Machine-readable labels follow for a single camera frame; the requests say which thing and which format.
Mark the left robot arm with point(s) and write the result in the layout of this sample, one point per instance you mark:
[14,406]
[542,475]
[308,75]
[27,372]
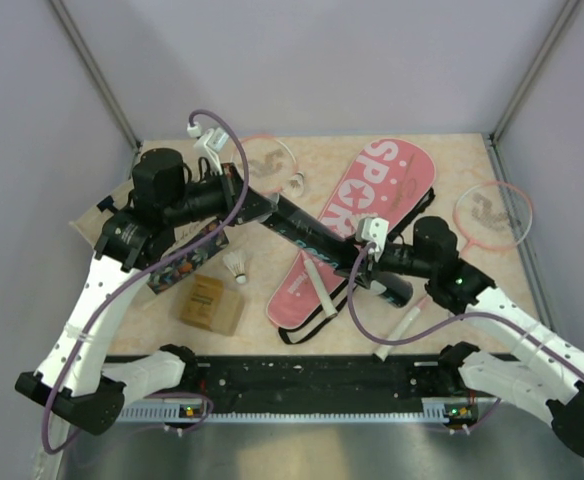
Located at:
[165,216]

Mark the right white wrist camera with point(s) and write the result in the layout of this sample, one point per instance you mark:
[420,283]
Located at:
[373,230]

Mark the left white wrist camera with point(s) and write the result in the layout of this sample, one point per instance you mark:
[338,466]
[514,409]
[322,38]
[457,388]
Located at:
[208,144]

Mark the black shuttlecock tube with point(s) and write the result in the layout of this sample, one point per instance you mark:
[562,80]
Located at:
[310,235]

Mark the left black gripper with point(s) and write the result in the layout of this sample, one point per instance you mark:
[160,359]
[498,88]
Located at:
[233,190]

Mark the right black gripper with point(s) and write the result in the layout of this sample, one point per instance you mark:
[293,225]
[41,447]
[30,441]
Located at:
[363,272]

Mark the right pink badminton racket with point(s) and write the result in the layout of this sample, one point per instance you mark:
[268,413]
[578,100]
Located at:
[493,216]

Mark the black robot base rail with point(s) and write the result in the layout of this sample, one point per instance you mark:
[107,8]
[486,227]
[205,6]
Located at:
[314,384]

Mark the brown cardboard box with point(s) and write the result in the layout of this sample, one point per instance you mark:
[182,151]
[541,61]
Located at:
[208,305]

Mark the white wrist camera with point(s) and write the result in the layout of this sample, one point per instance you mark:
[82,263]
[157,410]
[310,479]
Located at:
[208,144]
[373,230]

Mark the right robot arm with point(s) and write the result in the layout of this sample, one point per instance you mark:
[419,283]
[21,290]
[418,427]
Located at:
[547,379]

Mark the pink racket cover bag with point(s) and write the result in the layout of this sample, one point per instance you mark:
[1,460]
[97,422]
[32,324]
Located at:
[389,178]

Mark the beige floral tote bag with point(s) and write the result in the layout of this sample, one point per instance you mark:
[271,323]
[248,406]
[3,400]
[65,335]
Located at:
[89,226]

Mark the left pink badminton racket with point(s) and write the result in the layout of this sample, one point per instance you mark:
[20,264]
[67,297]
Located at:
[274,169]

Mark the pink badminton racket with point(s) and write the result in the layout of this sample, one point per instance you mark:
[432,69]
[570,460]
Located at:
[274,169]
[493,216]

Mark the white feather shuttlecock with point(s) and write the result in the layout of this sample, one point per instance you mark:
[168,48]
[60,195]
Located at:
[235,263]

